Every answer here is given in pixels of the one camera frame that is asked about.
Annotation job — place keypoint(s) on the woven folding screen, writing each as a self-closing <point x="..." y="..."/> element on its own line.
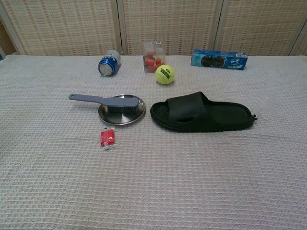
<point x="168" y="24"/>

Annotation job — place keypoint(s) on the grey cleaning brush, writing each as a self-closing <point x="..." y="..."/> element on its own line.
<point x="120" y="101"/>

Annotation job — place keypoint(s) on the beige waffle table cloth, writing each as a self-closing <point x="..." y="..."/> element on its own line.
<point x="153" y="172"/>

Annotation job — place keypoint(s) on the small red packet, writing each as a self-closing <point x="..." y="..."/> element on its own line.
<point x="107" y="138"/>

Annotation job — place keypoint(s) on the yellow tennis ball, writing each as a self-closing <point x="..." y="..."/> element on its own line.
<point x="165" y="74"/>

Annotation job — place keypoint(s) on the black rubber slipper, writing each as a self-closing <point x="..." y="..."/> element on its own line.
<point x="192" y="112"/>

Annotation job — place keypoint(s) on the blue drink can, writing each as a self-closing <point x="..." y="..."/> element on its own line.
<point x="109" y="63"/>

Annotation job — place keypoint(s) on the blue cookie box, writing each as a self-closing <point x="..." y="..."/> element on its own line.
<point x="218" y="59"/>

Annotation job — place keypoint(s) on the round stainless steel plate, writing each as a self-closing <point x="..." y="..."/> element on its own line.
<point x="124" y="117"/>

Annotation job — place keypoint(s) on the clear box with orange pieces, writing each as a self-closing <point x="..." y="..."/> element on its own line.
<point x="153" y="58"/>

